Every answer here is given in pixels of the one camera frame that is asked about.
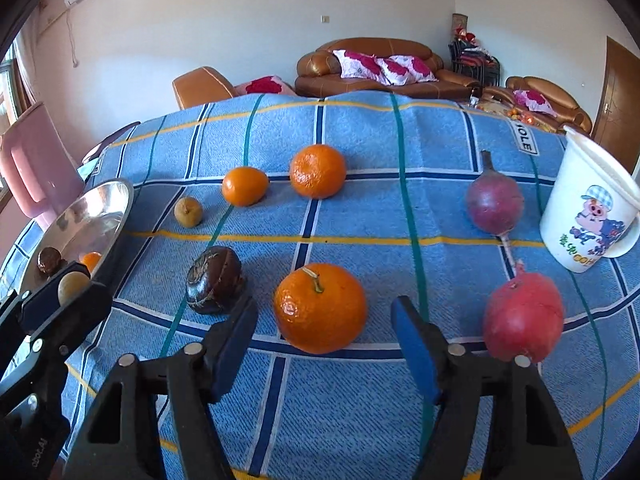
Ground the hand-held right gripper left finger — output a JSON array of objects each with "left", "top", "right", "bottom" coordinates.
[{"left": 65, "top": 296, "right": 258, "bottom": 480}]

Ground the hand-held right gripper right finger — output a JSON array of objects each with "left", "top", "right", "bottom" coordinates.
[{"left": 391, "top": 296, "right": 583, "bottom": 480}]

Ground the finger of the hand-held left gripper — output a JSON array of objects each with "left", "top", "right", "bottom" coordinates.
[
  {"left": 22, "top": 261, "right": 112, "bottom": 361},
  {"left": 0, "top": 290, "right": 38, "bottom": 376}
]

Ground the small pale yellow fruit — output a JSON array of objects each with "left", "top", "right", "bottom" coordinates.
[{"left": 58, "top": 271, "right": 92, "bottom": 306}]

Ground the large orange with stem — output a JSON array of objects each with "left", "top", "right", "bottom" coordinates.
[{"left": 273, "top": 262, "right": 368, "bottom": 355}]

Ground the steel bowl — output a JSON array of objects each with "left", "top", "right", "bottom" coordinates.
[{"left": 20, "top": 178, "right": 136, "bottom": 306}]

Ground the purple radish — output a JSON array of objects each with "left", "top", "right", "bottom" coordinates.
[{"left": 466, "top": 150, "right": 526, "bottom": 248}]

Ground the round orange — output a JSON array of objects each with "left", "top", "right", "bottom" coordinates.
[{"left": 290, "top": 144, "right": 347, "bottom": 199}]

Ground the small brown fruit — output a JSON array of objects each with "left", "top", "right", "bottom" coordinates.
[{"left": 37, "top": 247, "right": 63, "bottom": 275}]

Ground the blue checked blanket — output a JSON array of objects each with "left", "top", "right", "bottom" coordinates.
[{"left": 0, "top": 92, "right": 640, "bottom": 480}]

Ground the small yellow-brown fruit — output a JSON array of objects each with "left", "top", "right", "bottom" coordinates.
[{"left": 174, "top": 196, "right": 203, "bottom": 227}]

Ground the small oval orange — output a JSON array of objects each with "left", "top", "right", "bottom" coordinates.
[{"left": 221, "top": 166, "right": 269, "bottom": 207}]

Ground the pink kettle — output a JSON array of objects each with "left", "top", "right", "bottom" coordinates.
[{"left": 0, "top": 101, "right": 83, "bottom": 231}]

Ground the white cartoon print cup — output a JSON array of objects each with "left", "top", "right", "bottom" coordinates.
[{"left": 539, "top": 125, "right": 640, "bottom": 273}]

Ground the window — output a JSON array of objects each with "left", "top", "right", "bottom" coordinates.
[{"left": 0, "top": 55, "right": 28, "bottom": 126}]

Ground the wooden coffee table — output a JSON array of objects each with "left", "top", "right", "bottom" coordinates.
[{"left": 470, "top": 100, "right": 556, "bottom": 133}]

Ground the brown leather armchair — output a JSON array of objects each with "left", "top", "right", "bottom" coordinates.
[
  {"left": 172, "top": 66, "right": 236, "bottom": 110},
  {"left": 482, "top": 76, "right": 593, "bottom": 134}
]

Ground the pink curtain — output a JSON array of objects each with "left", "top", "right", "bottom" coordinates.
[{"left": 12, "top": 25, "right": 43, "bottom": 111}]

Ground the white red flower pillow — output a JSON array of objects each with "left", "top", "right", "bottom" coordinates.
[
  {"left": 332, "top": 50, "right": 387, "bottom": 86},
  {"left": 375, "top": 55, "right": 438, "bottom": 86},
  {"left": 515, "top": 90, "right": 557, "bottom": 117}
]

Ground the brown leather sofa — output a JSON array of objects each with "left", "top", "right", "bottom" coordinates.
[{"left": 295, "top": 37, "right": 483, "bottom": 99}]

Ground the stack of dark chairs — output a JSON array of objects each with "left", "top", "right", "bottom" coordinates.
[{"left": 447, "top": 35, "right": 501, "bottom": 87}]

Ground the brown wooden door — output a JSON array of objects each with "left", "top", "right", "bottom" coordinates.
[{"left": 595, "top": 36, "right": 640, "bottom": 161}]

